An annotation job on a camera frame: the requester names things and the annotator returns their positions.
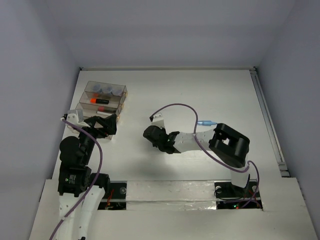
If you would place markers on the blue correction tape pen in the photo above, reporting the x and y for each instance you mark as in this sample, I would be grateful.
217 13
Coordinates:
206 123

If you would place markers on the clear clip tub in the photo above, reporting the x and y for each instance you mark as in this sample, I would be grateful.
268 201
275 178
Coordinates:
107 89
117 91

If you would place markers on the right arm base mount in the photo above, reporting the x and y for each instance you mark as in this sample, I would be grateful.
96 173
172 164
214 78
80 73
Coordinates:
230 197

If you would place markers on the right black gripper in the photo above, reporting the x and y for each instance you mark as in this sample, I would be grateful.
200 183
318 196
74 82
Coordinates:
162 129

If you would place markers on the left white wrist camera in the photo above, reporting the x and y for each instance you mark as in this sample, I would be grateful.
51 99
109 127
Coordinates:
74 117

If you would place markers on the aluminium rail right edge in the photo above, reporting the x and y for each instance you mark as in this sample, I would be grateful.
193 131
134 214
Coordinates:
282 165

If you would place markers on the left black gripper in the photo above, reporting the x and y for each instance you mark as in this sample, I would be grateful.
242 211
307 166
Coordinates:
109 124

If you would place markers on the clear tiered organizer box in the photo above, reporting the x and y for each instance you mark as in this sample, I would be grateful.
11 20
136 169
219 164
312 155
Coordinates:
115 106

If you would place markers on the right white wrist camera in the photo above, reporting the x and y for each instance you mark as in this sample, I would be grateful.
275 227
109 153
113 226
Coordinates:
157 120

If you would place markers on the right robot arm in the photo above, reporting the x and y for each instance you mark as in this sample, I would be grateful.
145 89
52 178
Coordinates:
230 146

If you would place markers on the clear tub of clips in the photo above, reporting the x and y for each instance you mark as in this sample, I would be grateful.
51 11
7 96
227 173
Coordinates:
96 88

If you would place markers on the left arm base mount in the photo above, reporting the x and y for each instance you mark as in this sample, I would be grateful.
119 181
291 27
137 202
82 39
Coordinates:
115 199

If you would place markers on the orange cap black highlighter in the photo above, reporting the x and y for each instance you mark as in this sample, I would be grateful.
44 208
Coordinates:
99 101

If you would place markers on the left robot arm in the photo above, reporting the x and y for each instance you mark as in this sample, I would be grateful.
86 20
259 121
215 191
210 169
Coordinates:
81 185

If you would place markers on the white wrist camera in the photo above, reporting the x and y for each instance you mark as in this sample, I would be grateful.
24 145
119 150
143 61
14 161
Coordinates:
157 120
74 117

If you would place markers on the pink cap black highlighter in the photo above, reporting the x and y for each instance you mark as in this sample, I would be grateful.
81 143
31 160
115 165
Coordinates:
101 108

